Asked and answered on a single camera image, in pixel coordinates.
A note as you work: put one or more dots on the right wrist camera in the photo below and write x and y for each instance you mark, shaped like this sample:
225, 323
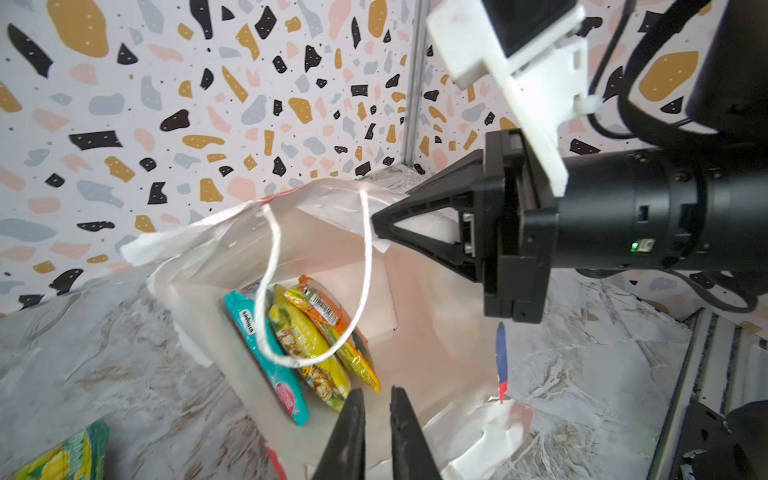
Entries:
533, 52

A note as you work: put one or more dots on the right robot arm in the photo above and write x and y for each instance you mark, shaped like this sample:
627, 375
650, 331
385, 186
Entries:
683, 187

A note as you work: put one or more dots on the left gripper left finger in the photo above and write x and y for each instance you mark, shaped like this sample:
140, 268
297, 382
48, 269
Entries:
344, 454

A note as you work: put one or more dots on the yellow green Fox's candy bag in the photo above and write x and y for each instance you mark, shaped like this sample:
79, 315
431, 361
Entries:
82, 456

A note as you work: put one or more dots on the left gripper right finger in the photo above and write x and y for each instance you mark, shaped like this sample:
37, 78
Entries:
411, 456

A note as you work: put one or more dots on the yellow snack packet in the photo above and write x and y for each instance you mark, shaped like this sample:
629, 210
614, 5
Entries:
299, 337

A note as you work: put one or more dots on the red paper bag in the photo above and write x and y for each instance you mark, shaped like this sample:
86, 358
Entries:
424, 325

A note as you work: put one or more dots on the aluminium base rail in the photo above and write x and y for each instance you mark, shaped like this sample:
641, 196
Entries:
716, 424

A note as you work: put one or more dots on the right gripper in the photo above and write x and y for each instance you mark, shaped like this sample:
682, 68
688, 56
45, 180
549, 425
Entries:
502, 231

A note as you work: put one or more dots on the orange snack packet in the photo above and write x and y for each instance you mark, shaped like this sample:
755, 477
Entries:
332, 321

